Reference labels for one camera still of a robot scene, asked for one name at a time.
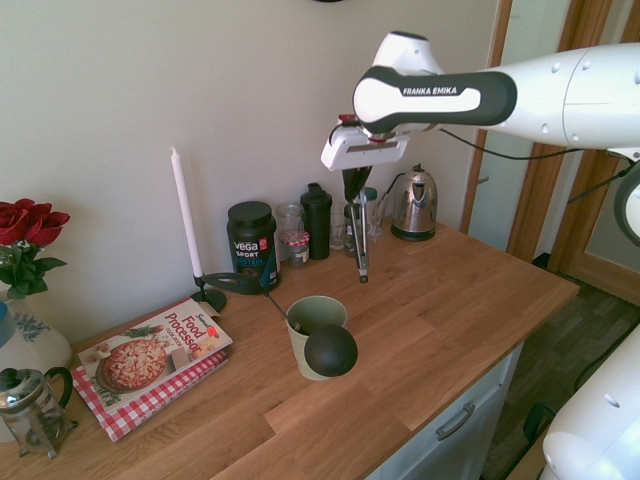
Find clear glass tumbler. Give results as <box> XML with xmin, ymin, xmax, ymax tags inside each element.
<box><xmin>329</xmin><ymin>201</ymin><xmax>349</xmax><ymax>252</ymax></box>

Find black shaker bottle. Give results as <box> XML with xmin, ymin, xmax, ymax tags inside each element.
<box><xmin>299</xmin><ymin>182</ymin><xmax>334</xmax><ymax>262</ymax></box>

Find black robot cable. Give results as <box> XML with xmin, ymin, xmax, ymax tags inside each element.
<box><xmin>438</xmin><ymin>126</ymin><xmax>640</xmax><ymax>204</ymax></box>

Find black Vega protein tub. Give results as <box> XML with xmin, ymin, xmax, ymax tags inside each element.
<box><xmin>226</xmin><ymin>200</ymin><xmax>283</xmax><ymax>292</ymax></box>

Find white floral jug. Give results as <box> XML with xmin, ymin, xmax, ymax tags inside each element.
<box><xmin>0</xmin><ymin>288</ymin><xmax>74</xmax><ymax>374</ymax></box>

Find metal kitchen tongs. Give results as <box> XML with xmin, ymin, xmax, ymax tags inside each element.
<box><xmin>347</xmin><ymin>189</ymin><xmax>375</xmax><ymax>286</ymax></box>

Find red gingham book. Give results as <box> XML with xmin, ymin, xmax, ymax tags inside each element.
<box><xmin>70</xmin><ymin>348</ymin><xmax>231</xmax><ymax>444</ymax></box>

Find white cabinet drawer front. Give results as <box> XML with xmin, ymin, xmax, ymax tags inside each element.
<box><xmin>372</xmin><ymin>343</ymin><xmax>524</xmax><ymax>480</ymax></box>

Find wooden door frame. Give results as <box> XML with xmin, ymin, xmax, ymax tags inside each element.
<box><xmin>459</xmin><ymin>0</ymin><xmax>640</xmax><ymax>302</ymax></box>

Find red roses bunch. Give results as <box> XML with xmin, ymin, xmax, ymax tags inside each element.
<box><xmin>0</xmin><ymin>198</ymin><xmax>72</xmax><ymax>302</ymax></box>

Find green utensil holder cup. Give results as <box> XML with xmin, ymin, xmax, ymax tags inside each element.
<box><xmin>285</xmin><ymin>295</ymin><xmax>349</xmax><ymax>383</ymax></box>

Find empty clear glass jar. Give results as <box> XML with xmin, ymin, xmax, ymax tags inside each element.
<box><xmin>274</xmin><ymin>201</ymin><xmax>307</xmax><ymax>265</ymax></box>

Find black ladle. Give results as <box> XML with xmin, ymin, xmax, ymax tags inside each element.
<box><xmin>292</xmin><ymin>319</ymin><xmax>360</xmax><ymax>379</ymax></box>

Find glass French press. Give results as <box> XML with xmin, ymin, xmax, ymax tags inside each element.
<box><xmin>0</xmin><ymin>366</ymin><xmax>81</xmax><ymax>459</ymax></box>

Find black candle holder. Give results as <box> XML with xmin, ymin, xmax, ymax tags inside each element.
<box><xmin>191</xmin><ymin>272</ymin><xmax>228</xmax><ymax>312</ymax></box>

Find black slotted spatula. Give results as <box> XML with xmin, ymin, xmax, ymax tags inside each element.
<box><xmin>203</xmin><ymin>271</ymin><xmax>302</xmax><ymax>330</ymax></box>

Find Food Processor cookbook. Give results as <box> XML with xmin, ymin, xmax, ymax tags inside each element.
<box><xmin>76</xmin><ymin>297</ymin><xmax>235</xmax><ymax>414</ymax></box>

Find stainless steel kettle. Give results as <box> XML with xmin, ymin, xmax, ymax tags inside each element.
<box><xmin>383</xmin><ymin>163</ymin><xmax>441</xmax><ymax>243</ymax></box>

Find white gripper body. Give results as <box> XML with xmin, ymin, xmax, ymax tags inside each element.
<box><xmin>320</xmin><ymin>125</ymin><xmax>412</xmax><ymax>173</ymax></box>

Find metal drawer handle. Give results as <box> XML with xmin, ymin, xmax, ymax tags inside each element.
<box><xmin>435</xmin><ymin>401</ymin><xmax>477</xmax><ymax>442</ymax></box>

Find white taper candle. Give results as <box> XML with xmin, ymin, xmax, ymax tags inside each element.
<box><xmin>169</xmin><ymin>145</ymin><xmax>205</xmax><ymax>278</ymax></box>

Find spice jar dark lid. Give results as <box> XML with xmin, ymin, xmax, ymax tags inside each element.
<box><xmin>343</xmin><ymin>202</ymin><xmax>367</xmax><ymax>258</ymax></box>

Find small jar red gingham lid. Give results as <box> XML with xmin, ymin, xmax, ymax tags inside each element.
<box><xmin>280</xmin><ymin>230</ymin><xmax>312</xmax><ymax>270</ymax></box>

